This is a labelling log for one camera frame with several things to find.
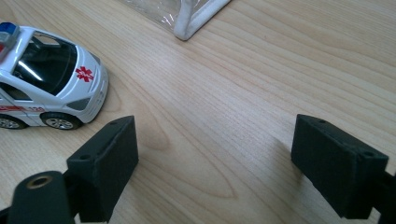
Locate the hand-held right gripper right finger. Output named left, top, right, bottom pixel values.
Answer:
left=290, top=113, right=389, bottom=219

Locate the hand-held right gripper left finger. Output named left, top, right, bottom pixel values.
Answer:
left=66, top=115, right=140, bottom=223

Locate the white toy ambulance car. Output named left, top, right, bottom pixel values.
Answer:
left=0, top=21, right=109, bottom=131

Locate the clear plastic bag white trim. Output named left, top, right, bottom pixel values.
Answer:
left=120, top=0, right=233, bottom=42

